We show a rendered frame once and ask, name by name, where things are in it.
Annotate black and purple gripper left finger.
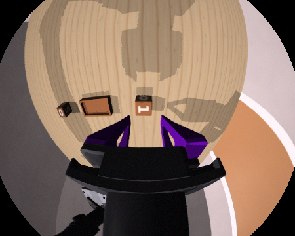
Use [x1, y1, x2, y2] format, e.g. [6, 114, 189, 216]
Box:
[85, 115, 131, 147]

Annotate brown number cube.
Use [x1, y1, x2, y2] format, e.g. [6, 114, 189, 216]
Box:
[135, 96, 153, 116]
[56, 102, 72, 117]

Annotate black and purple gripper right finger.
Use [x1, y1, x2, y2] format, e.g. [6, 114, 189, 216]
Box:
[161, 115, 208, 159]

